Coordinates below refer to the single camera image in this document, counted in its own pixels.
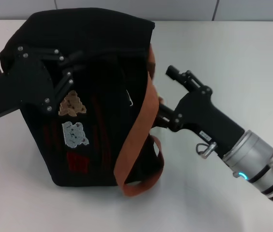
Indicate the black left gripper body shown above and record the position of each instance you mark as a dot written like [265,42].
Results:
[22,82]

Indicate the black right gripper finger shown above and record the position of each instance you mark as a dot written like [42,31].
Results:
[165,111]
[175,72]

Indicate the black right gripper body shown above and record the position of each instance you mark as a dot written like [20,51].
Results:
[206,118]

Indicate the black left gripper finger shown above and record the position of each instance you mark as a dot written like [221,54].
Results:
[66,81]
[59,55]

